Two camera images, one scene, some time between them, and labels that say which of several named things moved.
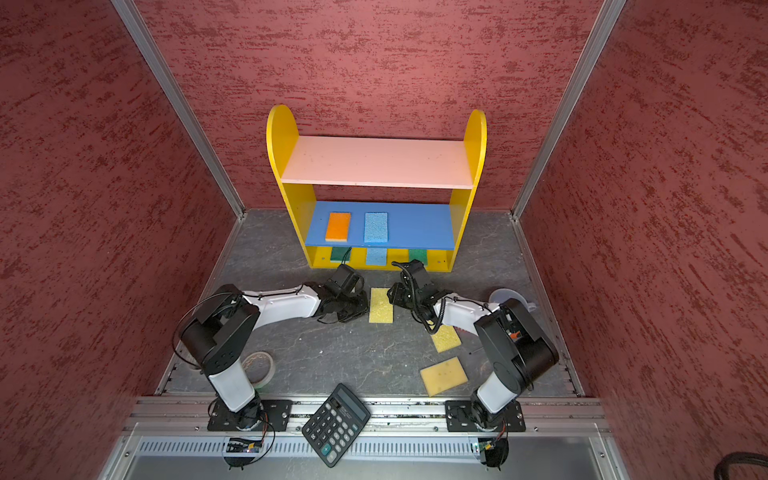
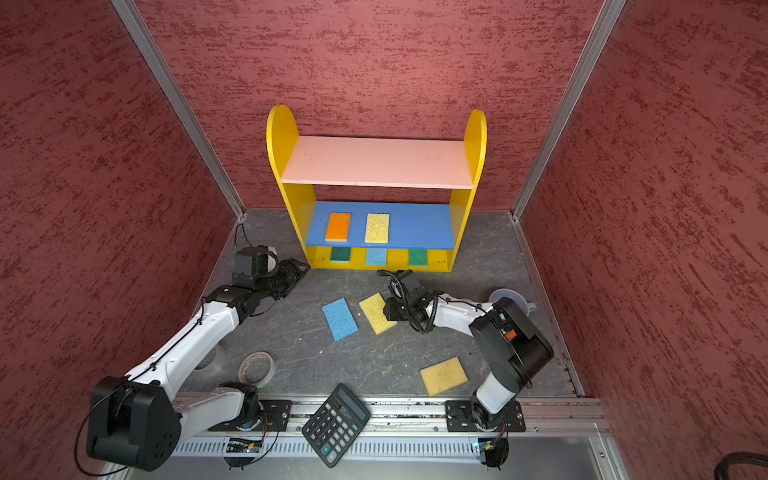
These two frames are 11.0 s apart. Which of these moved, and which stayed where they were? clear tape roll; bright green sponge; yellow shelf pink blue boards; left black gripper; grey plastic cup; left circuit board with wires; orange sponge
Moved: left black gripper
Stayed: grey plastic cup; yellow shelf pink blue boards; clear tape roll; bright green sponge; left circuit board with wires; orange sponge
